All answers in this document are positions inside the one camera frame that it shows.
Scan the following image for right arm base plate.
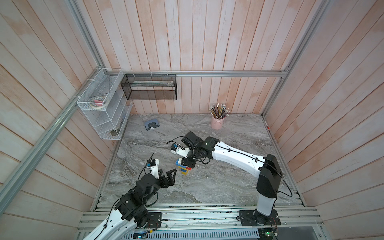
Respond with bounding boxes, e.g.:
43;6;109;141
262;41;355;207
236;210;281;226

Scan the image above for white wire shelf rack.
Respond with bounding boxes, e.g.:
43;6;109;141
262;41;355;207
77;68;132;140

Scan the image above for blue lego brick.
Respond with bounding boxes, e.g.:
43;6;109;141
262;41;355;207
175;158;188;169

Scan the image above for tape roll on shelf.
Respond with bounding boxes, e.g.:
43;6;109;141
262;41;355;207
89;96;109;110

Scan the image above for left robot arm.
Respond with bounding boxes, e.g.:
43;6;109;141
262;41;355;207
85;169;177;240

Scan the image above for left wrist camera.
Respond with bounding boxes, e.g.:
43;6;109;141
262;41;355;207
147;159;160;179

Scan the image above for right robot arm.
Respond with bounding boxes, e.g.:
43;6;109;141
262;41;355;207
171;132;283;222

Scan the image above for black mesh basket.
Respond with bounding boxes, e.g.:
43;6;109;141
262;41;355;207
121;73;178;101

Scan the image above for pink pencil cup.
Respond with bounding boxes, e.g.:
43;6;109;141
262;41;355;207
211;117;225;130

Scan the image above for bundle of pencils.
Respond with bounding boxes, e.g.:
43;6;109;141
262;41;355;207
209;103;231;120

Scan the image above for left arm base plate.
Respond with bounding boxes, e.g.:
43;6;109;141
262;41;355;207
134;212;162;229

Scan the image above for blue grey stapler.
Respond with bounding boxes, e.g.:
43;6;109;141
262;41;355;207
145;119;160;131

